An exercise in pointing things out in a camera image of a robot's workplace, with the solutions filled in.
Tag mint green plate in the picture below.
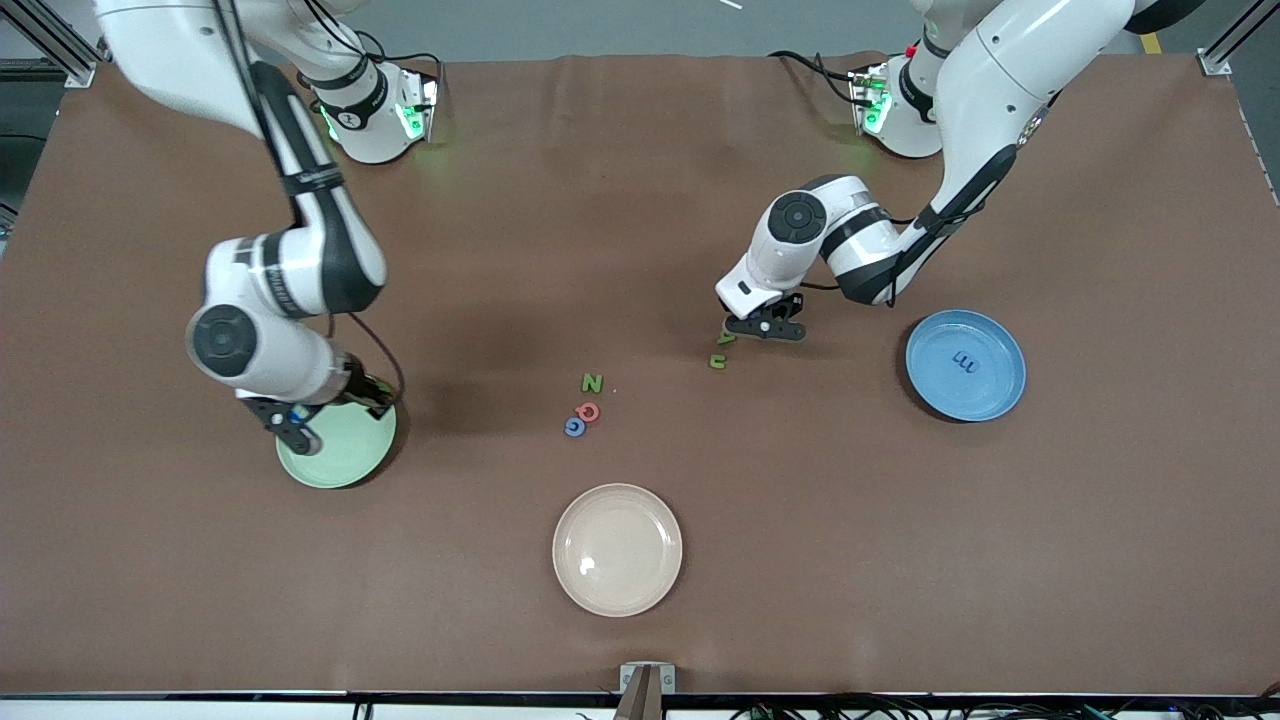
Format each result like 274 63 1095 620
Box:
276 400 398 490

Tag brown table cover sheet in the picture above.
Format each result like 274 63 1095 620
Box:
0 52 1280 696

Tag blue plate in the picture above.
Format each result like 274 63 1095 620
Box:
905 309 1028 423

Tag beige plate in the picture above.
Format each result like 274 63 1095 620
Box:
552 483 684 618

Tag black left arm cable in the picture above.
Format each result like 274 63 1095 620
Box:
800 95 1061 306

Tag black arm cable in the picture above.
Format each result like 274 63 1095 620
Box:
800 95 1061 306
210 0 406 401

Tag black base cable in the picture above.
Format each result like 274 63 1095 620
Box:
365 35 446 91
768 50 861 106

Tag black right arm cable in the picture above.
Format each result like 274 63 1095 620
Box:
210 0 406 401

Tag white table edge rail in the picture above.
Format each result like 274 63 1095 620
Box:
0 690 1280 720

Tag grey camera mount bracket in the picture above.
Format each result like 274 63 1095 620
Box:
612 662 677 720

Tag tangled black cables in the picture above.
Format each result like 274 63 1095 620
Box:
730 693 1280 720

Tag aluminium frame post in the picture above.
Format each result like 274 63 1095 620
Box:
1195 0 1280 77
0 0 111 89

